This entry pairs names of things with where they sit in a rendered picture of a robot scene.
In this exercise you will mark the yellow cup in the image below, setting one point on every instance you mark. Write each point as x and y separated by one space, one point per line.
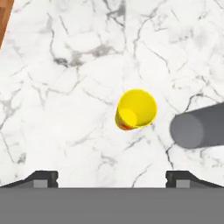
137 109

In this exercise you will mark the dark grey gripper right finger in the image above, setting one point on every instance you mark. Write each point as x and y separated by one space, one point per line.
180 177

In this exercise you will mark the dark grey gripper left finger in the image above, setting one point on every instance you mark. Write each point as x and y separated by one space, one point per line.
43 177

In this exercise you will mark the grey cylindrical pitcher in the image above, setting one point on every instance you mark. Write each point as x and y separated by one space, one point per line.
198 127

